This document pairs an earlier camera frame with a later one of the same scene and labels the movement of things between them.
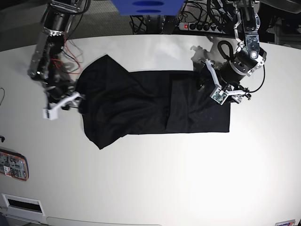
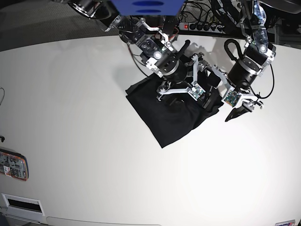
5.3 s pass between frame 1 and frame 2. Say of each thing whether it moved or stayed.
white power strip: stayed
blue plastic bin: stayed
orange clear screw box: stayed
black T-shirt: moved
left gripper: moved
